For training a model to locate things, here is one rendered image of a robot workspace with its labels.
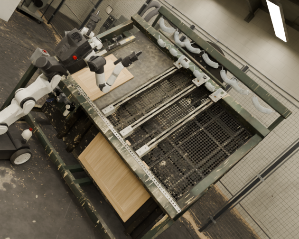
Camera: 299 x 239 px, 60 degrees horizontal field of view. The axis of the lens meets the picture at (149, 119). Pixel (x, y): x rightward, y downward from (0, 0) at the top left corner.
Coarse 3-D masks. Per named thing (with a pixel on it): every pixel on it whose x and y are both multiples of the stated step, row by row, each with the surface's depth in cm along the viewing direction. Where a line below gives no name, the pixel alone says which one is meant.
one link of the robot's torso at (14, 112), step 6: (18, 90) 241; (12, 102) 246; (30, 102) 238; (6, 108) 243; (12, 108) 242; (18, 108) 241; (24, 108) 239; (30, 108) 243; (0, 114) 241; (6, 114) 240; (12, 114) 240; (18, 114) 241; (24, 114) 246; (0, 120) 238; (6, 120) 241; (12, 120) 246; (6, 126) 243
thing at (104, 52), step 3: (132, 39) 325; (120, 42) 320; (123, 42) 320; (126, 42) 321; (129, 42) 325; (120, 45) 317; (123, 45) 321; (114, 48) 315; (117, 48) 318; (102, 51) 311; (105, 51) 311; (108, 51) 311; (111, 51) 315; (96, 54) 308; (99, 54) 308; (102, 54) 308; (105, 54) 312
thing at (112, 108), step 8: (184, 56) 288; (176, 64) 297; (168, 72) 298; (176, 72) 302; (152, 80) 289; (160, 80) 291; (144, 88) 283; (128, 96) 277; (136, 96) 281; (112, 104) 270; (120, 104) 270; (104, 112) 264; (112, 112) 272
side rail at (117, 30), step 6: (120, 24) 335; (126, 24) 335; (132, 24) 342; (108, 30) 328; (114, 30) 328; (120, 30) 335; (126, 30) 342; (102, 36) 322; (108, 36) 328; (90, 42) 316; (102, 42) 329
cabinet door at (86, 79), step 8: (112, 56) 310; (112, 64) 304; (80, 72) 296; (88, 72) 297; (104, 72) 298; (120, 72) 299; (128, 72) 300; (80, 80) 290; (88, 80) 291; (120, 80) 293; (128, 80) 295; (88, 88) 285; (96, 88) 286; (112, 88) 287; (88, 96) 280; (96, 96) 280
